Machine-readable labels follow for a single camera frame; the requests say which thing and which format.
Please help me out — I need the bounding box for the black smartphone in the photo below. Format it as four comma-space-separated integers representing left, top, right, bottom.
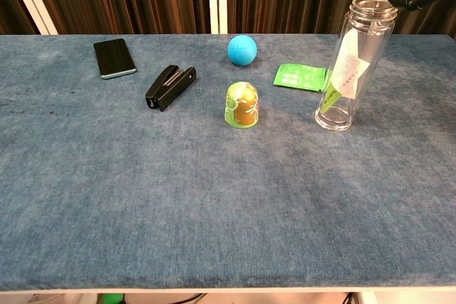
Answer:
93, 38, 138, 80

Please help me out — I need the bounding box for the green foil packet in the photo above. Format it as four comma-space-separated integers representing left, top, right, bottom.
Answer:
273, 63, 327, 93

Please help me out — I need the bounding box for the blue velvet table cloth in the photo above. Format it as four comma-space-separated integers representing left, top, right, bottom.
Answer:
0, 33, 456, 291

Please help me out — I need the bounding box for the white green paper leaflet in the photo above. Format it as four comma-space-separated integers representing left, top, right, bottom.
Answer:
321, 28, 371, 115

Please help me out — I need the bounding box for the clear glass bottle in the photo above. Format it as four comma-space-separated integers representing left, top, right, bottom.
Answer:
313, 0, 398, 132

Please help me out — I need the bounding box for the blue ball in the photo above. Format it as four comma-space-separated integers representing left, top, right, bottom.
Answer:
227, 34, 258, 67

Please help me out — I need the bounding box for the green gold nesting doll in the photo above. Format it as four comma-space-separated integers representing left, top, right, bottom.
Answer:
223, 81, 260, 130

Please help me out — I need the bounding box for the black stapler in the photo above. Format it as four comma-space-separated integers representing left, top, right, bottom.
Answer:
144, 65, 197, 112

